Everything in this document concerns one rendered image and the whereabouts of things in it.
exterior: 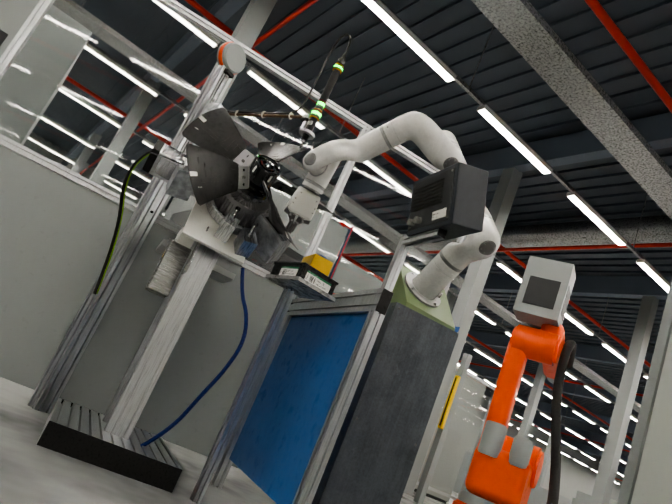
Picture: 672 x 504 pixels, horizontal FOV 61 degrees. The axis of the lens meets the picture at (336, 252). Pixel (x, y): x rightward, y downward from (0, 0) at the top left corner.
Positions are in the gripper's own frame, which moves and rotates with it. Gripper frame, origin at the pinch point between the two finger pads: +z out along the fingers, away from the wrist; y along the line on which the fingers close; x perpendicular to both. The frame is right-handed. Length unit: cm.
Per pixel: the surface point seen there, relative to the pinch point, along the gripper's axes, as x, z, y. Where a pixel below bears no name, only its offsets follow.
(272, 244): -15.3, 9.4, -0.4
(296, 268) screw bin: 9.2, 11.8, -7.1
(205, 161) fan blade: -7.9, -5.8, 37.7
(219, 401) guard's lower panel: -66, 92, -26
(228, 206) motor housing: -24.8, 4.9, 20.8
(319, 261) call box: -41, 7, -28
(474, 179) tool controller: 54, -39, -29
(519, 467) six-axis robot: -199, 87, -328
